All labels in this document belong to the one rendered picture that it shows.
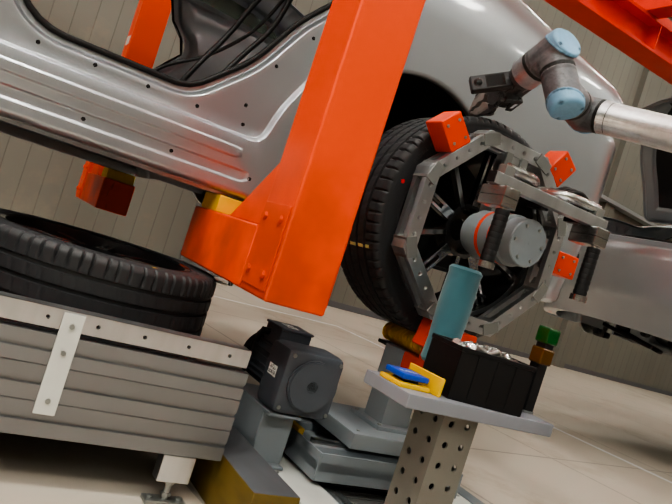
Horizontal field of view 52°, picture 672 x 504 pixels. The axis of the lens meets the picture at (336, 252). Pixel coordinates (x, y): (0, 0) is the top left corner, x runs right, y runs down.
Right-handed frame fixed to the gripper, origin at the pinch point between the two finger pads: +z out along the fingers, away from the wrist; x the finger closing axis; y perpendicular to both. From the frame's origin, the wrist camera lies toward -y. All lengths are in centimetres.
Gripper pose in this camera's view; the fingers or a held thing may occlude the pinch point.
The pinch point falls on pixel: (470, 112)
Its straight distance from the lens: 211.3
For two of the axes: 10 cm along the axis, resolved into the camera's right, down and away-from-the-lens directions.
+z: -4.7, 3.4, 8.1
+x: -1.2, -9.4, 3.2
